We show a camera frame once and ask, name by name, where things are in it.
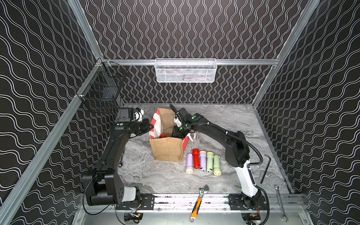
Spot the jute tote bag red trim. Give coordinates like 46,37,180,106
149,108,196,162

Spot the light green flashlight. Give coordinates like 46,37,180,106
206,151,214,173
213,155,222,176

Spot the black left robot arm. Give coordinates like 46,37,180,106
82,108,153,206

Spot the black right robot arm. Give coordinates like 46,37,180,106
169,104,269,210

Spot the red flashlight front row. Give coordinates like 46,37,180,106
192,149,201,169

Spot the lavender flashlight middle front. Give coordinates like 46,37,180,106
199,151,207,171

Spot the lavender flashlight yellow head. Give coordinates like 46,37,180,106
186,153,194,174

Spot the black hex key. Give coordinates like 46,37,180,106
260,154,272,184

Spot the silver combination wrench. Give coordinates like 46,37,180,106
274,184,288,223

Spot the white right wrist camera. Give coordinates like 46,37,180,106
174,117,182,128

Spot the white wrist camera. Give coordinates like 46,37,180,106
133,108,144,122
174,117,182,128

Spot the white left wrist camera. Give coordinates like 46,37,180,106
133,108,144,122

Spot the black wire mesh basket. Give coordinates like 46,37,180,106
80,59,128,113

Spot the white wire mesh basket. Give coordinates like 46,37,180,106
154,58,218,83

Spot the orange handled adjustable wrench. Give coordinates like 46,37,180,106
189,185,210,223

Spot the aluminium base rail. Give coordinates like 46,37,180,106
118,193,304,212

